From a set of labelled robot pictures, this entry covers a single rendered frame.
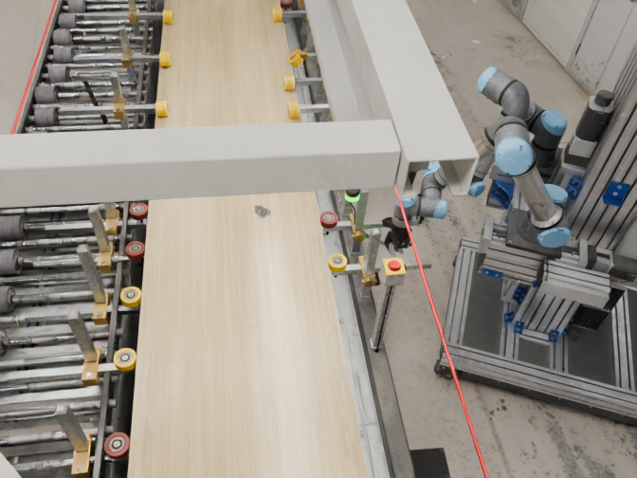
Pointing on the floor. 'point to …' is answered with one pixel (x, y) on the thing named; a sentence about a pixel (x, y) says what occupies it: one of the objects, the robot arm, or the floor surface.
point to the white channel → (264, 140)
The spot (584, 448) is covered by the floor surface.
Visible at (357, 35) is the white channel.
